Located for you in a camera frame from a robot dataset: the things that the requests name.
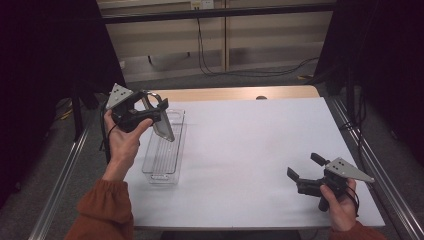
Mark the wooden table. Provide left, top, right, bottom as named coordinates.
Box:
left=146, top=85, right=321, bottom=103

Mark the yellow cable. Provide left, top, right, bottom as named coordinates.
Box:
left=53, top=98, right=75, bottom=123

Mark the black cable by rail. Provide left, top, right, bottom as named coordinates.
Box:
left=339, top=84, right=368, bottom=159

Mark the metal floor rail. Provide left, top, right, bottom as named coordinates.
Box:
left=328, top=96, right=424, bottom=240
left=28, top=124, right=92, bottom=240

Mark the person's right hand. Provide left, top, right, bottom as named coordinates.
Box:
left=318, top=178, right=360, bottom=233

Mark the wall power outlet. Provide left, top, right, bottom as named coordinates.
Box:
left=190, top=0, right=215, bottom=10

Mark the patterned phone case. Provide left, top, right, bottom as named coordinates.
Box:
left=141, top=91, right=176, bottom=143

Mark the black wrist strap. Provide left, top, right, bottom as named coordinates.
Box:
left=98, top=105, right=118, bottom=165
left=344, top=185, right=361, bottom=218

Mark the black floor cable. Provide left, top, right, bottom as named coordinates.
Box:
left=196, top=17, right=320, bottom=78

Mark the white table sheet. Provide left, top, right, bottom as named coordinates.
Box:
left=123, top=97, right=386, bottom=230

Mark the person's left hand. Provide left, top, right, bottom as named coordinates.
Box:
left=100, top=109, right=155, bottom=183

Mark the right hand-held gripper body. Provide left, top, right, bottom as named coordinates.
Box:
left=296, top=157, right=375, bottom=213

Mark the black metal stand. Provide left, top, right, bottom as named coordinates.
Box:
left=70, top=79, right=114, bottom=143

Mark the clear plastic tray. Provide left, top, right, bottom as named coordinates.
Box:
left=142, top=108, right=188, bottom=186

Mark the black curtain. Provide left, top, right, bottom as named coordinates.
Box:
left=0, top=0, right=130, bottom=209
left=313, top=0, right=424, bottom=159

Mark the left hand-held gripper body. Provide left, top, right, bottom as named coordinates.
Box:
left=105, top=83, right=164, bottom=134

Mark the black horizontal bar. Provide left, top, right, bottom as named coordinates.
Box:
left=100, top=3, right=337, bottom=25

